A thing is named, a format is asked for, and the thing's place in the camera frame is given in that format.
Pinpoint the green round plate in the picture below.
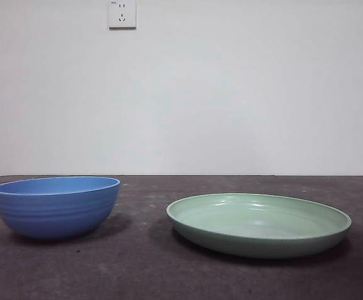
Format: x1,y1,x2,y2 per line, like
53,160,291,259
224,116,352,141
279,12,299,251
165,192,353,259

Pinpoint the white wall socket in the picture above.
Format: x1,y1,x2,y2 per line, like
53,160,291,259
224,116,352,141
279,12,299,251
108,0,137,31

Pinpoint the blue ribbed bowl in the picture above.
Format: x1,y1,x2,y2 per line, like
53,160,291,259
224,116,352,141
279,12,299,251
0,176,121,241

